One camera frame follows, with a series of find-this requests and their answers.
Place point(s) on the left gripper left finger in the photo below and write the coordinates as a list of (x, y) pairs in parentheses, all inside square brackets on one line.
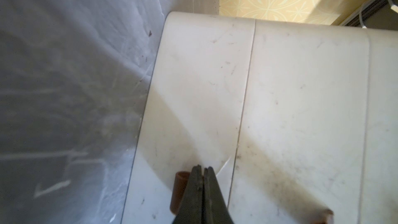
[(187, 196)]

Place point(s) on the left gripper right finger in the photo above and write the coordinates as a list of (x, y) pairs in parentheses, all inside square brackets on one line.
[(215, 210)]

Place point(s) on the white drawer cabinet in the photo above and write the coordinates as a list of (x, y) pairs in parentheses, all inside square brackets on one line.
[(319, 128)]

